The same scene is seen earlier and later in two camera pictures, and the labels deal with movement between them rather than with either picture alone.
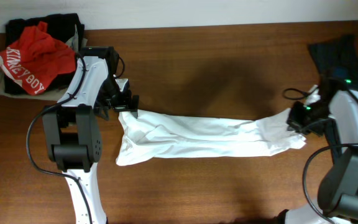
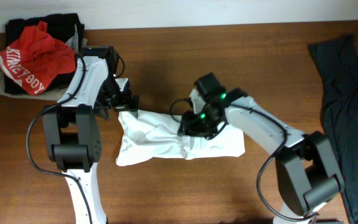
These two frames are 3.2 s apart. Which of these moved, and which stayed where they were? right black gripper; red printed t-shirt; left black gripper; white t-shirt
Moved: white t-shirt; right black gripper
Stayed: left black gripper; red printed t-shirt
